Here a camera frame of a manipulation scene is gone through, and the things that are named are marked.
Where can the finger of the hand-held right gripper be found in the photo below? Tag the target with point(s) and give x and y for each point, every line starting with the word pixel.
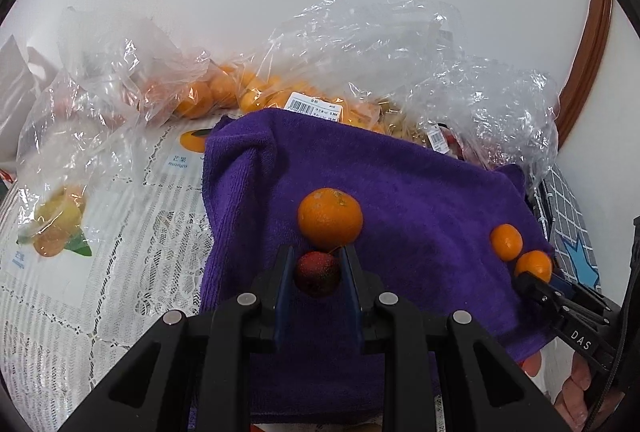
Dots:
pixel 562 286
pixel 537 290

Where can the clear plastic bag with label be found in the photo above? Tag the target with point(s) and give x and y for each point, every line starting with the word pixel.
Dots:
pixel 360 52

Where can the dark red cherry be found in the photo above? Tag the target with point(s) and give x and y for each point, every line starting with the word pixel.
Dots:
pixel 317 273

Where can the clear crumpled plastic bag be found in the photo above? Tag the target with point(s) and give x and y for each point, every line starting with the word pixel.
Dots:
pixel 60 147

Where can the clear plastic bag with mandarins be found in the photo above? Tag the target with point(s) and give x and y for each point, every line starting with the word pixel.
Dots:
pixel 135 57

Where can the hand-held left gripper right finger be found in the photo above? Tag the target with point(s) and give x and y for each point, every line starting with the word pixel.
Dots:
pixel 353 292

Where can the small mandarin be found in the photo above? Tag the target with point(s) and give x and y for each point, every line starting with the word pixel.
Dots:
pixel 506 241
pixel 534 264

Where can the clear plastic bag with red fruit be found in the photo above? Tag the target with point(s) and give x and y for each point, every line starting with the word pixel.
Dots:
pixel 500 112

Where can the pile of bagged mandarins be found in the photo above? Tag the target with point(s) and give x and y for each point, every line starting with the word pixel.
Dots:
pixel 200 95

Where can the purple towel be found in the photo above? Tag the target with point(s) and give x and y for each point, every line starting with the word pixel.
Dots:
pixel 400 192

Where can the brown wooden door frame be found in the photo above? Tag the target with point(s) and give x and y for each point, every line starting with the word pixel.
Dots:
pixel 587 62

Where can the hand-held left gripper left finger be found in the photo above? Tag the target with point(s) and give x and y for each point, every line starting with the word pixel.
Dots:
pixel 282 292

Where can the white lace tablecloth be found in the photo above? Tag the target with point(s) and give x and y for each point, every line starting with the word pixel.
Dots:
pixel 150 262

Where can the person's right hand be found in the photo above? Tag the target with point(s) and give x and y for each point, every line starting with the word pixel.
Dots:
pixel 574 389

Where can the large orange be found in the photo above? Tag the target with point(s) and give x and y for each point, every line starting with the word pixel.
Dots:
pixel 330 218

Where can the mango print white sheet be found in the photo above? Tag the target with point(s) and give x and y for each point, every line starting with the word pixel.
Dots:
pixel 75 272
pixel 182 157

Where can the pile of kumquats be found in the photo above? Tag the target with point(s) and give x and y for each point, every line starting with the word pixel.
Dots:
pixel 260 95

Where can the checked cloth with blue star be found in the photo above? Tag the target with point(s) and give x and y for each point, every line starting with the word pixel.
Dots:
pixel 570 222

